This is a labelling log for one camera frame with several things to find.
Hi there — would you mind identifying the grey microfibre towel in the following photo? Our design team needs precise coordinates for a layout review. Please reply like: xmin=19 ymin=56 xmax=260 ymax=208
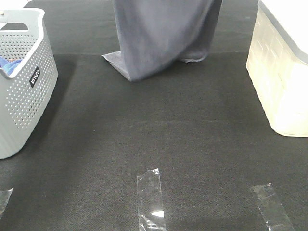
xmin=103 ymin=0 xmax=222 ymax=81

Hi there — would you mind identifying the blue towel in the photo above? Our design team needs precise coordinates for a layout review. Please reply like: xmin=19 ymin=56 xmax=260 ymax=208
xmin=0 ymin=56 xmax=23 ymax=76

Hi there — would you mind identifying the middle clear tape strip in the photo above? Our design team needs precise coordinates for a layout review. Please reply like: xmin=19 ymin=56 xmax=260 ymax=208
xmin=137 ymin=169 xmax=166 ymax=231

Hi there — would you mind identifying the clear tape strip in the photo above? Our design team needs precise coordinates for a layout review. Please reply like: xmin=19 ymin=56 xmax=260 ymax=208
xmin=0 ymin=188 xmax=13 ymax=219
xmin=137 ymin=169 xmax=166 ymax=231
xmin=250 ymin=183 xmax=295 ymax=231

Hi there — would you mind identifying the grey perforated laundry basket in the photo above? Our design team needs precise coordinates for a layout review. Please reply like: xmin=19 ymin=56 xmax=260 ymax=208
xmin=0 ymin=8 xmax=58 ymax=159

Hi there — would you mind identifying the cream storage box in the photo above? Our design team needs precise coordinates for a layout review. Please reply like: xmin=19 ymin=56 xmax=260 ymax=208
xmin=246 ymin=0 xmax=308 ymax=137

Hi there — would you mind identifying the right clear tape strip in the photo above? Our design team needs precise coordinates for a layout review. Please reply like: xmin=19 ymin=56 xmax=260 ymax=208
xmin=250 ymin=183 xmax=295 ymax=231

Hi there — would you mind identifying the left clear tape strip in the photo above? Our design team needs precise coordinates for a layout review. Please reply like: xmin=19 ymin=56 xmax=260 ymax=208
xmin=0 ymin=188 xmax=13 ymax=219

